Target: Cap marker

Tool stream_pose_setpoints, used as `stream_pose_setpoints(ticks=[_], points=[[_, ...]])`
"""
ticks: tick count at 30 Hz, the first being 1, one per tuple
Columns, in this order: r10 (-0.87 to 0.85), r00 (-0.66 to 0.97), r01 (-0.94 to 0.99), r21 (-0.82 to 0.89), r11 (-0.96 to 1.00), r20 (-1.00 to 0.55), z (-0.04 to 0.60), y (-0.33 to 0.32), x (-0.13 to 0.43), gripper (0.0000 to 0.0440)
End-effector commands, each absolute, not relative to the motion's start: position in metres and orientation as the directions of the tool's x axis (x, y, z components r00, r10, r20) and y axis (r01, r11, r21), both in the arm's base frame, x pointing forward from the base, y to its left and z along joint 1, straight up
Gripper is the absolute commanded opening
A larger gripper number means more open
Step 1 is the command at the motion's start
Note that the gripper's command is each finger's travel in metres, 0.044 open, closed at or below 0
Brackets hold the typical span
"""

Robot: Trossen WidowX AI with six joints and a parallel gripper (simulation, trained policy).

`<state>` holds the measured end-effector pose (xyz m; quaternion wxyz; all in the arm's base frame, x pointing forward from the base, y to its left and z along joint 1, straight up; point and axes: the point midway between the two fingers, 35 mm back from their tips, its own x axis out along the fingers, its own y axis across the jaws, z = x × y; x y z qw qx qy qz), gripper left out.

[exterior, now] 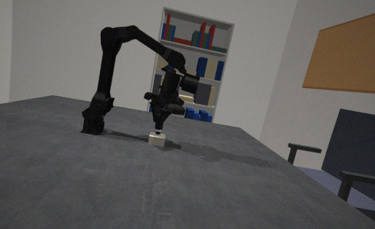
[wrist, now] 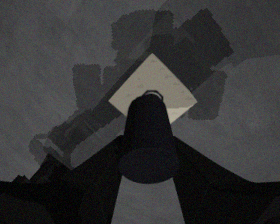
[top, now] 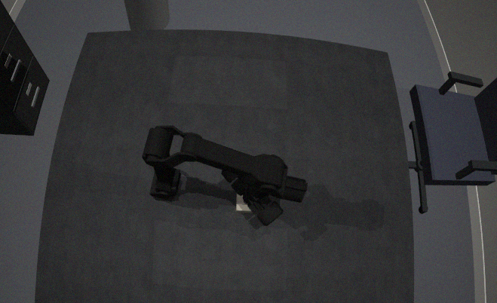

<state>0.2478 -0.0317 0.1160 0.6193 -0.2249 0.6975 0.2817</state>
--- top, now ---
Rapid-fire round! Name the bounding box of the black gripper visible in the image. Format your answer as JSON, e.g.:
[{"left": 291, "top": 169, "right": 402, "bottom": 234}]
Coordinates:
[{"left": 221, "top": 170, "right": 283, "bottom": 226}]

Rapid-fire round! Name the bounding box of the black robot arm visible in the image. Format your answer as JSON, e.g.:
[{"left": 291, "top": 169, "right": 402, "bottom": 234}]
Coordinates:
[{"left": 142, "top": 125, "right": 308, "bottom": 203}]

